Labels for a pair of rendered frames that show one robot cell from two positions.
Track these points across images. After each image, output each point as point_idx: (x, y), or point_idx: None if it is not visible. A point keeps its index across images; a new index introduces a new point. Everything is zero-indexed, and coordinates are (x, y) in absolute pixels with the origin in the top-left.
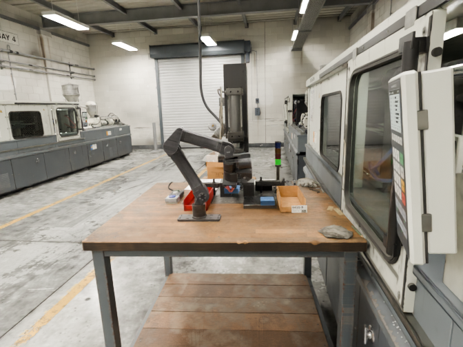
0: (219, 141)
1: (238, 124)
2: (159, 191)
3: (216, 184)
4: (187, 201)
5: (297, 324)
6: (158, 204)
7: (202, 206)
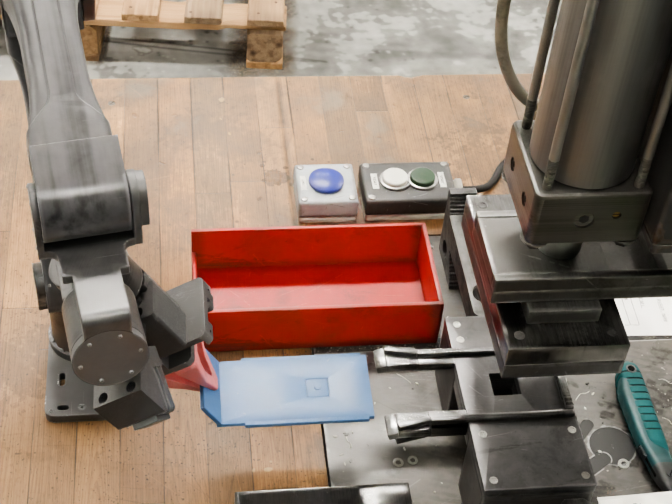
0: (28, 135)
1: (549, 125)
2: (486, 119)
3: (471, 312)
4: (262, 251)
5: None
6: (288, 163)
7: (57, 316)
